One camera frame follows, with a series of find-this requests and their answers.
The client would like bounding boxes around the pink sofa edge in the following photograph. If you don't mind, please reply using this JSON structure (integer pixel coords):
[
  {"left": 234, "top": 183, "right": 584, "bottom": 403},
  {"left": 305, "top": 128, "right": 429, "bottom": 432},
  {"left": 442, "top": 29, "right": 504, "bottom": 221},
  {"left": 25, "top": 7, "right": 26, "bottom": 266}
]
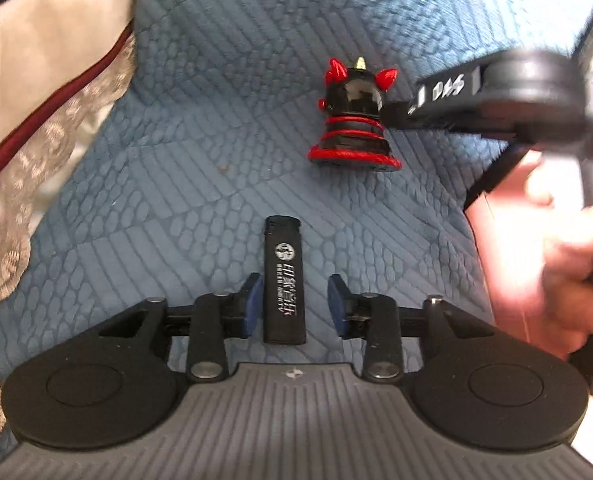
[{"left": 464, "top": 150, "right": 547, "bottom": 357}]

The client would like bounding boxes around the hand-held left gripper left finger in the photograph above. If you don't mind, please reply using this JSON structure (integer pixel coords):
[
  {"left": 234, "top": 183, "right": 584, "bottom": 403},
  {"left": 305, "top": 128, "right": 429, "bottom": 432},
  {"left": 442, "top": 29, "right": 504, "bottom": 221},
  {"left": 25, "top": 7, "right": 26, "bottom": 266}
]
[{"left": 99, "top": 272, "right": 266, "bottom": 384}]

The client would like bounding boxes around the person's right hand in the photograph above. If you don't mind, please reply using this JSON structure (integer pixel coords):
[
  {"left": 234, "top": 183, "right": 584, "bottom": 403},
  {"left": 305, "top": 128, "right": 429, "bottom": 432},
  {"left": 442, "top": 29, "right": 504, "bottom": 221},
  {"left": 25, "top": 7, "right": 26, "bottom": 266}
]
[{"left": 524, "top": 152, "right": 593, "bottom": 361}]

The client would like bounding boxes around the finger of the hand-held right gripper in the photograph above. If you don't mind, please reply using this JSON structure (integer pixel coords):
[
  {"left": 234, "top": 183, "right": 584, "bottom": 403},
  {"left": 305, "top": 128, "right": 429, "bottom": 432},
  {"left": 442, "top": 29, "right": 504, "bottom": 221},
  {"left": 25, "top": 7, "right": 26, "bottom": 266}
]
[{"left": 383, "top": 62, "right": 485, "bottom": 136}]

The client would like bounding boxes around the floral lace cloth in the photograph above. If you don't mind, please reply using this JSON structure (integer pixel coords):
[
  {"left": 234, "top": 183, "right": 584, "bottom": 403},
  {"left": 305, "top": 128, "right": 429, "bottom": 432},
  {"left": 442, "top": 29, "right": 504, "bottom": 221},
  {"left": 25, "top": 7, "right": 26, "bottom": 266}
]
[{"left": 0, "top": 35, "right": 138, "bottom": 467}]

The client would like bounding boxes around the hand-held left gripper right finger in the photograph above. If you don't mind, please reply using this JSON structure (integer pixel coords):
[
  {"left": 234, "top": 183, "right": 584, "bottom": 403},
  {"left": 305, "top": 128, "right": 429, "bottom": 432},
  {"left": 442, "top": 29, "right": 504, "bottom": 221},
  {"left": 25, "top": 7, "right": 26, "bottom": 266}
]
[{"left": 327, "top": 274, "right": 496, "bottom": 382}]

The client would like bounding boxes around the black red horned figurine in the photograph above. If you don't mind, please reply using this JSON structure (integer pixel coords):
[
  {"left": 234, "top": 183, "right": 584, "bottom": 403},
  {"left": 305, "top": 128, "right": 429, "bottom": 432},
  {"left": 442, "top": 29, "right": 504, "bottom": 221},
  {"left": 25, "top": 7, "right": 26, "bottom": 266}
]
[{"left": 307, "top": 56, "right": 403, "bottom": 173}]

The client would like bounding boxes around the black lighter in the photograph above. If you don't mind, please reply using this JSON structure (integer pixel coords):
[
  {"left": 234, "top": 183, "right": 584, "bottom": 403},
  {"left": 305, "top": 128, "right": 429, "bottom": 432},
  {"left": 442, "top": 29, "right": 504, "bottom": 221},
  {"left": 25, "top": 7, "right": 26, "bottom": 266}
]
[{"left": 262, "top": 215, "right": 307, "bottom": 346}]

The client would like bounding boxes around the blue quilted sofa cover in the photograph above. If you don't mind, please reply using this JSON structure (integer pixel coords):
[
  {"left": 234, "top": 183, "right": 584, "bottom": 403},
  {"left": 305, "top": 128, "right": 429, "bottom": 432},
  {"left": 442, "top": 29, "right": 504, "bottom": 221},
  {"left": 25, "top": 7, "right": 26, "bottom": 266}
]
[{"left": 0, "top": 0, "right": 593, "bottom": 377}]

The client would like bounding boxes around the cream cushion with red piping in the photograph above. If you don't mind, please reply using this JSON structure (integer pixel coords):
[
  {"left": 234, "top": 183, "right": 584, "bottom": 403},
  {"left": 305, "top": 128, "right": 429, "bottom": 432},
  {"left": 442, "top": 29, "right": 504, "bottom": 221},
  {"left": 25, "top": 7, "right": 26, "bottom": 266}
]
[{"left": 0, "top": 0, "right": 143, "bottom": 188}]

